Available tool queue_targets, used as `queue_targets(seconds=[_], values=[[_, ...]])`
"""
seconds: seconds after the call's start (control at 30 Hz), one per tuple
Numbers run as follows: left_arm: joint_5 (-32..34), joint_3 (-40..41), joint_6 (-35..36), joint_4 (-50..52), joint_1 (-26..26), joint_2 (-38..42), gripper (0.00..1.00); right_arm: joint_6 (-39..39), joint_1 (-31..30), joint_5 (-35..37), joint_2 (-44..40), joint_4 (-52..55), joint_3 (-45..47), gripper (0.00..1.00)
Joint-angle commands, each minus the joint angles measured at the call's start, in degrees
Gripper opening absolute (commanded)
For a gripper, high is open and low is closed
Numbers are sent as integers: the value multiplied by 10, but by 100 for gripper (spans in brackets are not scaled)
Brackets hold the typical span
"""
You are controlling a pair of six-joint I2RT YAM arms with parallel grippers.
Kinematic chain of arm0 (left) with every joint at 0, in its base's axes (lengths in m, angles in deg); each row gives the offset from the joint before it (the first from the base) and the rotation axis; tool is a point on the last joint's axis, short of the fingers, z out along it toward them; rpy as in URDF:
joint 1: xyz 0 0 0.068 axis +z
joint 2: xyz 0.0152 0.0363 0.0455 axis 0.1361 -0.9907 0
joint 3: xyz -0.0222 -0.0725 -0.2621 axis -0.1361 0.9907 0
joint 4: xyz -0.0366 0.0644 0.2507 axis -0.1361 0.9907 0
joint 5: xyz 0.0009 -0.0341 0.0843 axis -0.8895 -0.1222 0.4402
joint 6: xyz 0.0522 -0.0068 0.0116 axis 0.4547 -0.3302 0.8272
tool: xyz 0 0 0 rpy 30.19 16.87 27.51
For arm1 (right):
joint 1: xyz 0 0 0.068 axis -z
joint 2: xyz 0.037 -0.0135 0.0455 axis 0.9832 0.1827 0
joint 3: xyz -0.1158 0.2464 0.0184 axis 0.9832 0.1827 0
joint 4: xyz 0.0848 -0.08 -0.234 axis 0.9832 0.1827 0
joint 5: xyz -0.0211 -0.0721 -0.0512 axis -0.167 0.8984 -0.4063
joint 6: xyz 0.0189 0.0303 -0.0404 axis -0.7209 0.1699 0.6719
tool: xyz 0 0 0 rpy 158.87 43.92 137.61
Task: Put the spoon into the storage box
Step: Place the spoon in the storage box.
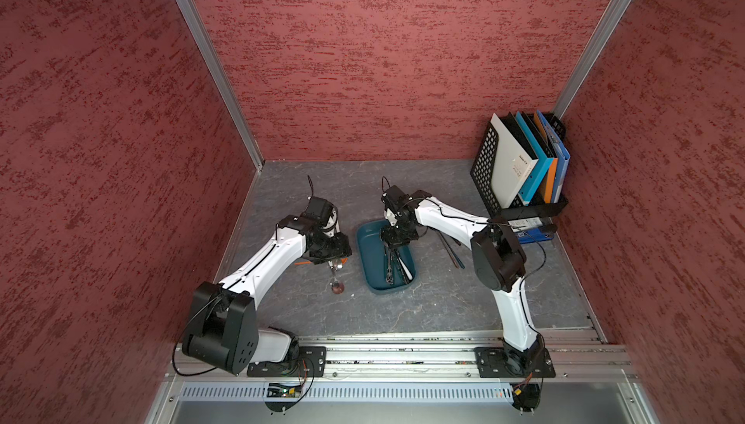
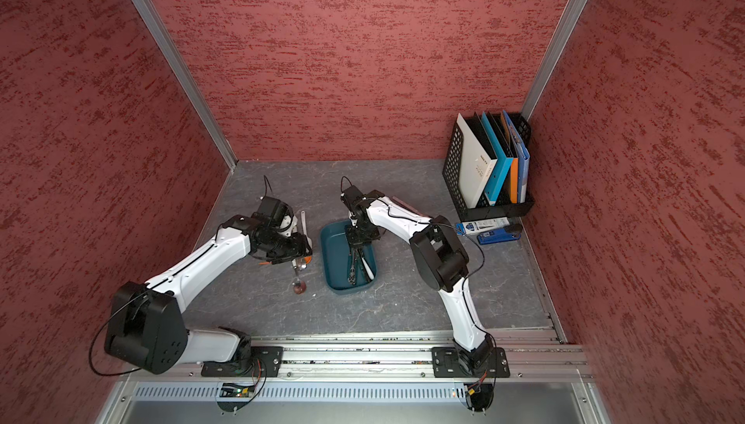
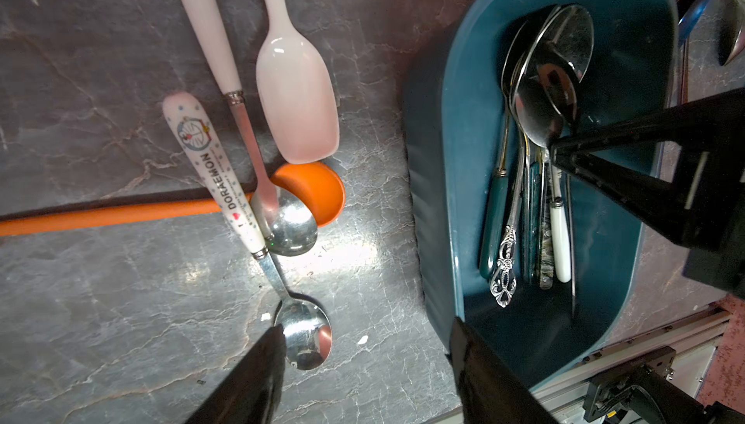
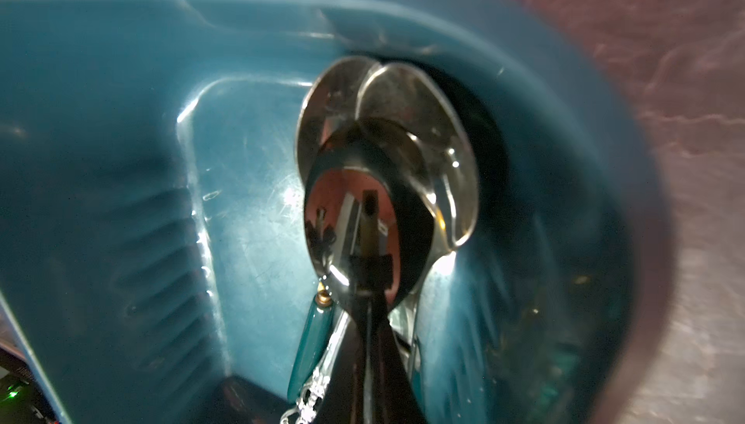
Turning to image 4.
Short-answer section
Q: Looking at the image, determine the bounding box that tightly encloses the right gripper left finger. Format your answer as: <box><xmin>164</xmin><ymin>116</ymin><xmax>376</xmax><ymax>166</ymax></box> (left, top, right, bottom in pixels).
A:
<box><xmin>314</xmin><ymin>315</ymin><xmax>367</xmax><ymax>423</ymax></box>

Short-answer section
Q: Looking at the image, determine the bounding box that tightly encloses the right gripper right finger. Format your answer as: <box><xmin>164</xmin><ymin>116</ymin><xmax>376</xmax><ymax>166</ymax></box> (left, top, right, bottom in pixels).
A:
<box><xmin>371</xmin><ymin>318</ymin><xmax>427</xmax><ymax>423</ymax></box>

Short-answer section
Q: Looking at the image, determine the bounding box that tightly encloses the ornate silver spoon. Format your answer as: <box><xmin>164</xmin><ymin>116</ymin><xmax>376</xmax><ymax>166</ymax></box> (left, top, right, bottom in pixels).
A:
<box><xmin>279</xmin><ymin>303</ymin><xmax>349</xmax><ymax>423</ymax></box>

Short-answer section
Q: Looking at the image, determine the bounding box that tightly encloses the black handled spoon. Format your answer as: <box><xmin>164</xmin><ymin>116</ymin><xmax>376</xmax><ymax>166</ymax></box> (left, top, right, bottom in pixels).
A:
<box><xmin>296</xmin><ymin>132</ymin><xmax>435</xmax><ymax>357</ymax></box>

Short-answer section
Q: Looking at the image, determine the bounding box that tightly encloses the teal plastic storage box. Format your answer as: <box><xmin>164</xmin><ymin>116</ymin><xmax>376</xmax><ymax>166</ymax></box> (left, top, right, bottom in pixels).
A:
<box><xmin>1</xmin><ymin>0</ymin><xmax>674</xmax><ymax>423</ymax></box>

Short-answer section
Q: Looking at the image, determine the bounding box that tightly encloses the gold spoon teal handle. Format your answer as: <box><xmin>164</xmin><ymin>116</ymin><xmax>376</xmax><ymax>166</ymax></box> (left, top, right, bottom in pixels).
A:
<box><xmin>296</xmin><ymin>57</ymin><xmax>379</xmax><ymax>315</ymax></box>

